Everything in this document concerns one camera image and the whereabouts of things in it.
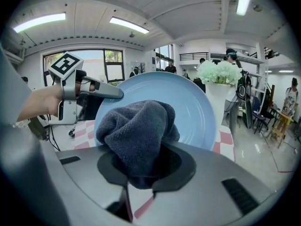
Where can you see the person's left hand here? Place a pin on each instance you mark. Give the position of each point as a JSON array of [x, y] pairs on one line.
[[92, 86]]

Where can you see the dark blue cloth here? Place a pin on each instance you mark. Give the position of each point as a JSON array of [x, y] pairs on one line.
[[138, 131]]

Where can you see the black backpack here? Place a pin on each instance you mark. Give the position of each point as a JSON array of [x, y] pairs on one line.
[[244, 95]]

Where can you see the large black framed window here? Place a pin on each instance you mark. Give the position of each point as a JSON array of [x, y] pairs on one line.
[[113, 65]]

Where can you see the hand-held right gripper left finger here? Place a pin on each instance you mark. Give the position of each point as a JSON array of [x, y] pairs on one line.
[[87, 173]]

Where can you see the light wooden table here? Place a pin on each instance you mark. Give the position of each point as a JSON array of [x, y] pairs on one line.
[[283, 121]]

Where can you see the white vase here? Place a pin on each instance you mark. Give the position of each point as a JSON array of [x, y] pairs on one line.
[[217, 105]]

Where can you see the person's left forearm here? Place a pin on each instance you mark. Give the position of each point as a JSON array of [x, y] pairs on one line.
[[42, 102]]

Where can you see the pink checkered tablecloth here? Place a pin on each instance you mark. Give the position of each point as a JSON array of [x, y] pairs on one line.
[[223, 142]]

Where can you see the big light blue plate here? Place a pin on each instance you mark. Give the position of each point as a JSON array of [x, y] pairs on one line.
[[183, 107]]

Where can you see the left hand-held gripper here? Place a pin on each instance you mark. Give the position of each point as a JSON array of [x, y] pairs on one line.
[[68, 83]]

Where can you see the white shelf unit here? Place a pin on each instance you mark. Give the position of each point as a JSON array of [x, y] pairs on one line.
[[247, 58]]

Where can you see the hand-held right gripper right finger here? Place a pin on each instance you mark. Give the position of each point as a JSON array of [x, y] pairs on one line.
[[211, 192]]

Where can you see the blue chair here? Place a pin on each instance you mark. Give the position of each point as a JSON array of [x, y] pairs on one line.
[[259, 116]]

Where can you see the pale green flower bouquet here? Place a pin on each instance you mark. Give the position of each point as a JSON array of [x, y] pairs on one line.
[[218, 72]]

